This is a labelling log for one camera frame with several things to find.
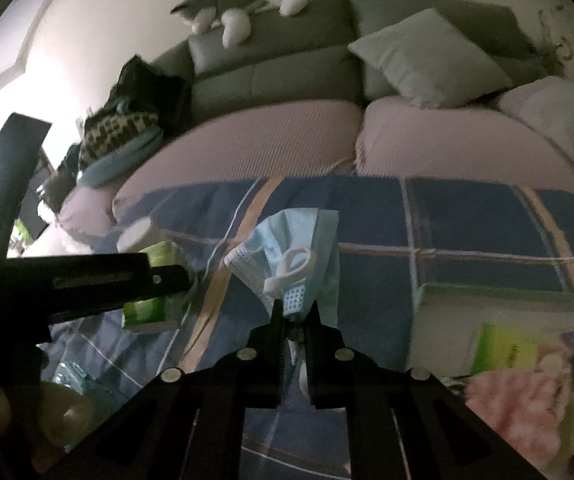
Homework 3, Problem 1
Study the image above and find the teal shallow cardboard box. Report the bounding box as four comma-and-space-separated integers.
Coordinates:
409, 282, 574, 480

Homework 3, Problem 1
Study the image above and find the pink white striped cloth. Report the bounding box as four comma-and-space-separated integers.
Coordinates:
464, 367, 574, 466

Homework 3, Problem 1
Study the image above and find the dark patterned knit cloth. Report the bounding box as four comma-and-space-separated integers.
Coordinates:
77, 110, 160, 171

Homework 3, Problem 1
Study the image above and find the yellow green cloth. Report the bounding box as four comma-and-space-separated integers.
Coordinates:
470, 324, 548, 378

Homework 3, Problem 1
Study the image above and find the teal cloth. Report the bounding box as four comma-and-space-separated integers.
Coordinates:
74, 127, 165, 188

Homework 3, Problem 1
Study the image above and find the white plastic bottle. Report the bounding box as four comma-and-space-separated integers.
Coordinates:
117, 216, 155, 253

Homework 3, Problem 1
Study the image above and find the large grey pillow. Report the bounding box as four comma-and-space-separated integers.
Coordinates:
347, 7, 514, 110

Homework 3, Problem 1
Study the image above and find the person's left hand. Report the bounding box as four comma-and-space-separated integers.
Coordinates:
0, 381, 95, 471

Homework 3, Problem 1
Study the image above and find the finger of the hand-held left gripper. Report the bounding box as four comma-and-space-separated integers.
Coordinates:
4, 252, 194, 325

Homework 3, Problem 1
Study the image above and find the pale grey pillow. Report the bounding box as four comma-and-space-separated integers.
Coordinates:
497, 76, 574, 166

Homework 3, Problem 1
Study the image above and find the green padded headboard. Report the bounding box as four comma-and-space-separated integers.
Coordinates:
152, 0, 568, 126

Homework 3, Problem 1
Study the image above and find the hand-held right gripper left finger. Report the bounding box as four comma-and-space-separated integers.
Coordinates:
67, 302, 285, 480

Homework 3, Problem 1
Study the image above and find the dark bedside cabinet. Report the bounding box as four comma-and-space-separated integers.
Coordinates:
12, 160, 52, 246

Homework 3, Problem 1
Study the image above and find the pile of clothes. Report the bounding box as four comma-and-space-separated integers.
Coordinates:
104, 55, 193, 136

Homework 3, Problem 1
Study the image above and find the teal plastic packet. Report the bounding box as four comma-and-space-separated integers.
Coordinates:
42, 357, 112, 396

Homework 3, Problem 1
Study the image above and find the green tissue pack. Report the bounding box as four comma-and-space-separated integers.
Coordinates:
121, 241, 195, 333

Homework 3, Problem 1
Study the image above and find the blue plaid blanket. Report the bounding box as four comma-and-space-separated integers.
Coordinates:
37, 175, 574, 480

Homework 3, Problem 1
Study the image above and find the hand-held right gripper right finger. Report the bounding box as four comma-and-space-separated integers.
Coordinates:
307, 305, 548, 480

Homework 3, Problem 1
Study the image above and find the blue face mask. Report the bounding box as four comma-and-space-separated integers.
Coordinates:
224, 207, 342, 406

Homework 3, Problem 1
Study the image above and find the grey-green sofa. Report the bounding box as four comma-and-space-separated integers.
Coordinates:
57, 95, 574, 241

